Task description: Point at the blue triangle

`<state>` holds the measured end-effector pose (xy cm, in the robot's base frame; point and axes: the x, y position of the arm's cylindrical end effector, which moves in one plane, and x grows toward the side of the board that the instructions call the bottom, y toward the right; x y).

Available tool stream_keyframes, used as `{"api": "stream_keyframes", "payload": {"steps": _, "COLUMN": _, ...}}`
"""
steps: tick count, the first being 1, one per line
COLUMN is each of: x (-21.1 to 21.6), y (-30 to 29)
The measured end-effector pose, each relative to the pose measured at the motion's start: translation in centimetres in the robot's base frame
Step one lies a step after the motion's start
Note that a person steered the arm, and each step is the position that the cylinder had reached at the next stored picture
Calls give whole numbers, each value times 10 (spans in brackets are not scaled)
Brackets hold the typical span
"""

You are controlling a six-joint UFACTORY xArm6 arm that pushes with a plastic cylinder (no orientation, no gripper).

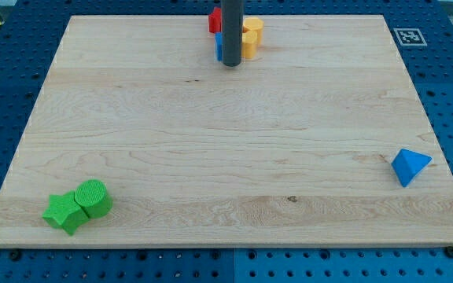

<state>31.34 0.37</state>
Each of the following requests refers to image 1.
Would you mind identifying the blue triangle block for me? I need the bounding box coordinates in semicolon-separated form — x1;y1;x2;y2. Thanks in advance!
391;149;433;187

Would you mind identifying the grey cylindrical pointer rod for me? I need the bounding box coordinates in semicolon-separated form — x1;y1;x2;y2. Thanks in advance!
221;0;244;68

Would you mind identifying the black screw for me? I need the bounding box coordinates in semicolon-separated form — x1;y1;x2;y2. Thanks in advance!
444;246;453;259
8;249;22;262

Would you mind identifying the green cylinder block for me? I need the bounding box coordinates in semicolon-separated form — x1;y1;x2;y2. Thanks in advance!
75;179;113;219

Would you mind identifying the green star block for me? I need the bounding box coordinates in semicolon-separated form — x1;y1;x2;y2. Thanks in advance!
42;191;90;236

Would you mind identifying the wooden board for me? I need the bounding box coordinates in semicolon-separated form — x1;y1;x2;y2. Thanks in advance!
0;15;453;248

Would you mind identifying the white fiducial marker tag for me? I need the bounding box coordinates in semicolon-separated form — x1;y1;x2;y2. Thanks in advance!
393;28;427;46

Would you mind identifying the yellow hexagon block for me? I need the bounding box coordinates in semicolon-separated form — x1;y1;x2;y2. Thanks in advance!
243;17;264;46

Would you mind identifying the blue block behind rod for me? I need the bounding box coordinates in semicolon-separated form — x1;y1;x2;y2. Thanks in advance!
215;32;223;61

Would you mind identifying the yellow block front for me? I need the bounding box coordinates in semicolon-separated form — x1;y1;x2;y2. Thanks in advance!
241;31;258;59

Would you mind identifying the black screw left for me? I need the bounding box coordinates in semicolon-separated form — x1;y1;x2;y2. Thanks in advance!
8;249;22;262

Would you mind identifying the black screw right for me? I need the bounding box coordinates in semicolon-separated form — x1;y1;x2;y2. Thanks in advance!
444;246;453;259

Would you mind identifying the red block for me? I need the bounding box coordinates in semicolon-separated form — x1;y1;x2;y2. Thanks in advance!
208;7;222;34

